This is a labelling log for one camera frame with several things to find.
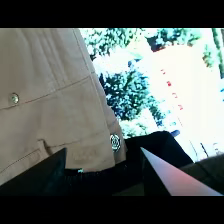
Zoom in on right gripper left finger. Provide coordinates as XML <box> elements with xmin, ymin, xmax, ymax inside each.
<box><xmin>0</xmin><ymin>147</ymin><xmax>68</xmax><ymax>196</ymax></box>

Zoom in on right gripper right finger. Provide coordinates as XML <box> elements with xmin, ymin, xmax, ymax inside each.
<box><xmin>139</xmin><ymin>146</ymin><xmax>223</xmax><ymax>196</ymax></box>

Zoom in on brown pants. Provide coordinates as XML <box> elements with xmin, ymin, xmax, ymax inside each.
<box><xmin>0</xmin><ymin>27</ymin><xmax>128</xmax><ymax>186</ymax></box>

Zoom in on dark garment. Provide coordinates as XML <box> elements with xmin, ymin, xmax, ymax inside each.
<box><xmin>179</xmin><ymin>153</ymin><xmax>224</xmax><ymax>196</ymax></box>

